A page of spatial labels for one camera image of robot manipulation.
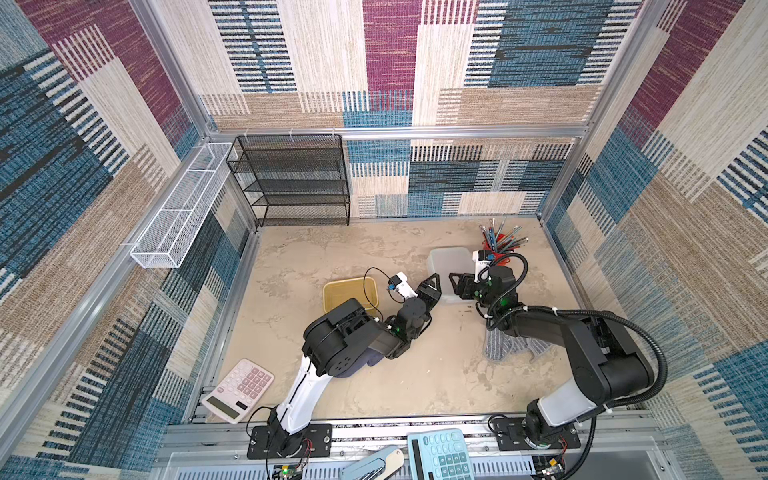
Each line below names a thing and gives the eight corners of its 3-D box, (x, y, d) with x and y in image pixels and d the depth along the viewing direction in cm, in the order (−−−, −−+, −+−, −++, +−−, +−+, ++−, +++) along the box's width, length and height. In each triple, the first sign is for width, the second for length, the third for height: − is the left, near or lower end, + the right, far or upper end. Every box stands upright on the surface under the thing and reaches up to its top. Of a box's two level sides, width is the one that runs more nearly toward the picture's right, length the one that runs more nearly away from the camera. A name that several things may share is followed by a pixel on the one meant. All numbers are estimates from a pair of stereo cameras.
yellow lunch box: (325, 319, 96) (320, 305, 90) (329, 291, 103) (325, 276, 96) (378, 318, 96) (377, 305, 90) (378, 290, 103) (377, 276, 96)
